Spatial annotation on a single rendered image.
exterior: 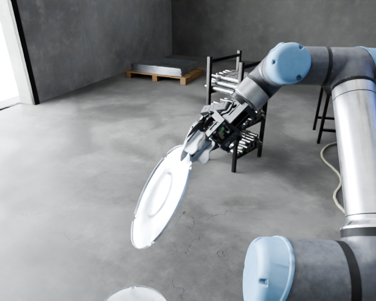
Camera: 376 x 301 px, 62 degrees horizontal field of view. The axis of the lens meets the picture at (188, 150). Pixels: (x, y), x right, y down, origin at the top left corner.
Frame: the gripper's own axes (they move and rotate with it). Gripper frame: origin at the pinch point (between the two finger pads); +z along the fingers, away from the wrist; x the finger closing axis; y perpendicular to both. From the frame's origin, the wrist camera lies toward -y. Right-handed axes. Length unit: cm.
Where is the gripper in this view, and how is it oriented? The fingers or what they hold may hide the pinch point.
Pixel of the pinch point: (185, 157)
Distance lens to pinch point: 79.0
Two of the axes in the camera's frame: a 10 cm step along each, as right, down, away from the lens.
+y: 2.5, 4.4, -8.6
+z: -6.8, 7.1, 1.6
